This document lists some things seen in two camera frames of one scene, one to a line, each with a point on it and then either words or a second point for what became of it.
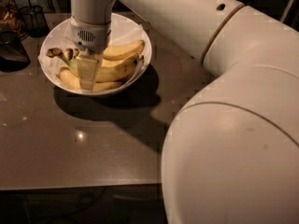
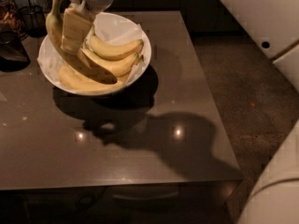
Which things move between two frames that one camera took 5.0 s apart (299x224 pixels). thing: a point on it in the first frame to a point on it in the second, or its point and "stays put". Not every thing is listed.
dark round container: [13, 54] stays put
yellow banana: [123, 49] stays put
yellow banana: [107, 72] to [54, 28]
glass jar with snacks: [11, 19] stays put
